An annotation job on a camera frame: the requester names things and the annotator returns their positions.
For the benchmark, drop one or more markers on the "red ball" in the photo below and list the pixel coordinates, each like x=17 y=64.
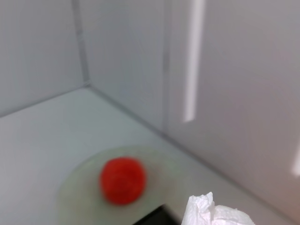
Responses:
x=123 y=180

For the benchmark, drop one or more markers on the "white paper ball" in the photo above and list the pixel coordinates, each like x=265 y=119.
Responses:
x=211 y=213

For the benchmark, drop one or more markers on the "clear glass fruit plate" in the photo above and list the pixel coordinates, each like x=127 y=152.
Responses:
x=77 y=187

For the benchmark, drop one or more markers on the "black mesh pen holder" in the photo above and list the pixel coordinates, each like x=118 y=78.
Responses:
x=161 y=216

